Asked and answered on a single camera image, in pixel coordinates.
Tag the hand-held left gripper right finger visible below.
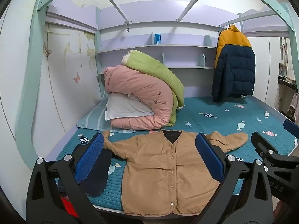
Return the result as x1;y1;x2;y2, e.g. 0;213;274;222
194;133;273;224

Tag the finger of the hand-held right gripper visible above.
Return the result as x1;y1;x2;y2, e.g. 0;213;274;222
283;120;299;136
251;132;279;160

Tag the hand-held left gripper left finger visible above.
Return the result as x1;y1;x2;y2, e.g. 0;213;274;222
26;133;104;224

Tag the tan button jacket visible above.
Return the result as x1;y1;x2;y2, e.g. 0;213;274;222
103;129;248;215

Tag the dark navy cloth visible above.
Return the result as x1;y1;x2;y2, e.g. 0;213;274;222
77;148;113;197

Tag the patterned hanging cloth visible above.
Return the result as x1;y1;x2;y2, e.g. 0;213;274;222
286;93;299;123

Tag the blue striped pillow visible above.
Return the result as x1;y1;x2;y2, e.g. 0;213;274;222
77;98;141;133

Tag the teal quilted bed mat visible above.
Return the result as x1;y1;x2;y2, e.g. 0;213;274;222
47;95;299;207

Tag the red cloth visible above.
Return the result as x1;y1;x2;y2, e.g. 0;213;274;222
60;195;80;220

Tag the white pillow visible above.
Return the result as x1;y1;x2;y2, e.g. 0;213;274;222
105;92;156;122

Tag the yellow and navy puffer jacket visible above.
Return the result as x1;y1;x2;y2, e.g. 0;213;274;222
211;24;255;102

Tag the pink quilt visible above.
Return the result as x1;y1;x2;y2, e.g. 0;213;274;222
103;65;179;131

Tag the green quilt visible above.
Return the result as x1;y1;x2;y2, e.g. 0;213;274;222
121;50;185;126

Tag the lilac headboard shelf unit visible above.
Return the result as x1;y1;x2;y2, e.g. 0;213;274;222
45;2;290;98

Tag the mint green bed frame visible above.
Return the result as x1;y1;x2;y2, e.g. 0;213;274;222
15;0;299;168

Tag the white clothes rail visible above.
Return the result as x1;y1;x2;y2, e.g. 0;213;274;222
220;11;290;27

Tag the brown butterfly wall sticker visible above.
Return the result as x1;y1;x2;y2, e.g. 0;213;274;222
43;42;52;57

